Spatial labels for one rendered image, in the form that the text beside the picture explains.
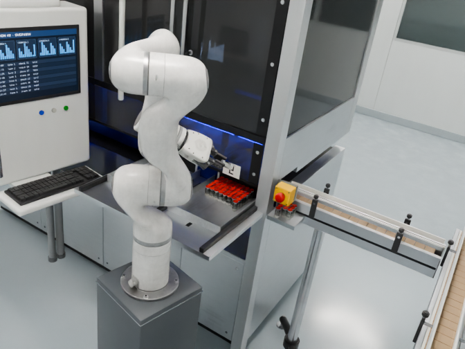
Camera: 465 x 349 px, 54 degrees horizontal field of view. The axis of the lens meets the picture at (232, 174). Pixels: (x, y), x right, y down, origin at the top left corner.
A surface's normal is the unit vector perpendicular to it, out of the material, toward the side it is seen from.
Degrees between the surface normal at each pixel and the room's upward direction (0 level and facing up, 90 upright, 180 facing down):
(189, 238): 0
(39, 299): 0
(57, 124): 90
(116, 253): 90
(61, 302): 0
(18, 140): 90
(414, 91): 90
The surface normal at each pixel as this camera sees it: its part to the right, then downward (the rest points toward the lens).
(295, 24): -0.53, 0.33
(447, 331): 0.12, -0.88
